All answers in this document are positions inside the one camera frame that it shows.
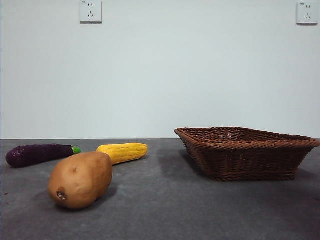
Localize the purple eggplant with green stem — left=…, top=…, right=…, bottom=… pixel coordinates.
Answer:
left=5, top=143, right=82, bottom=169

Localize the white wall socket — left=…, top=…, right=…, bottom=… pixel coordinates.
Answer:
left=79, top=0, right=103, bottom=25
left=296, top=1, right=319, bottom=25

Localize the brown wicker basket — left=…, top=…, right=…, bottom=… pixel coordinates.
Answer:
left=174, top=126, right=320, bottom=182

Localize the yellow corn cob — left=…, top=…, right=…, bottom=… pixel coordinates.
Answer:
left=95, top=142, right=149, bottom=166

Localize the brown potato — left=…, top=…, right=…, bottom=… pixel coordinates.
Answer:
left=47, top=151, right=114, bottom=210

